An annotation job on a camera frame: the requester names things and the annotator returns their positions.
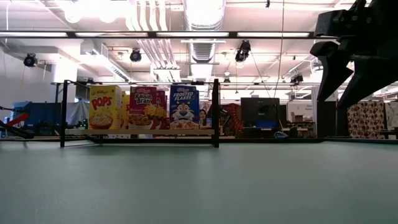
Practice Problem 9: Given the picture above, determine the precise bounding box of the black ceiling spotlight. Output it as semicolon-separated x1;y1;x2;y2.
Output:
129;48;142;63
290;73;305;85
234;39;252;63
23;53;38;68

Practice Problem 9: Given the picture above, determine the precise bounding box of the grey fabric cover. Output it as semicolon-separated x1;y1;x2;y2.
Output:
67;99;90;125

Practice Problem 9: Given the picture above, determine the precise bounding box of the magenta Raisin Bran cereal box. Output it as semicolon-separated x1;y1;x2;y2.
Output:
156;89;166;130
129;86;158;130

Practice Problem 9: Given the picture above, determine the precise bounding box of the red patterned cloth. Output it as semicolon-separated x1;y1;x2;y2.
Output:
220;103;245;138

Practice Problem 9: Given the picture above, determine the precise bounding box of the blue Frosted Flakes cereal box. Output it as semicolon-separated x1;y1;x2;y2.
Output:
169;85;200;131

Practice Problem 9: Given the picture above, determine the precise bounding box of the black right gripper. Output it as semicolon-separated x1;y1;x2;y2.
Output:
310;0;398;110

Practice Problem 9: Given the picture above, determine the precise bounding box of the black cabinet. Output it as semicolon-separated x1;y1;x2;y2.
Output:
241;97;280;129

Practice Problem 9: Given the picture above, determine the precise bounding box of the person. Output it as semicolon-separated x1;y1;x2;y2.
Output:
198;108;212;129

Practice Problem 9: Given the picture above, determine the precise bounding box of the cardboard box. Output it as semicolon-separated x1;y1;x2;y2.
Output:
290;112;307;124

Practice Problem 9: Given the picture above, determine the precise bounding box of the black aluminium station frame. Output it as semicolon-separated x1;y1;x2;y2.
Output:
0;135;398;145

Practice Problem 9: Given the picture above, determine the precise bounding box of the red and black bracket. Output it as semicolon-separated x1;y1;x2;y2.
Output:
0;112;35;140

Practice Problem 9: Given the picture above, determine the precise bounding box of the patterned curtain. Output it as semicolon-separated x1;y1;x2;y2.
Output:
346;100;398;139

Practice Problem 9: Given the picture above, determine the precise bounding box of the green table mat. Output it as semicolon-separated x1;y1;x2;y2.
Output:
0;141;398;224

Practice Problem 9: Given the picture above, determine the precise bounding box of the silver ventilation duct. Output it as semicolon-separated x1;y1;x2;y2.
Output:
183;0;227;65

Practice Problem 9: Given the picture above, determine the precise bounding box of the blue partition panel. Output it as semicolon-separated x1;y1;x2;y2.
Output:
12;101;63;127

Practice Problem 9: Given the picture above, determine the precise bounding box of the wooden shelf board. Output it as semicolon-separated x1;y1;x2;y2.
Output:
64;128;215;136

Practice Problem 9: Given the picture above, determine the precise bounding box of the black partition panel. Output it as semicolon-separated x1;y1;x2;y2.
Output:
317;99;348;138

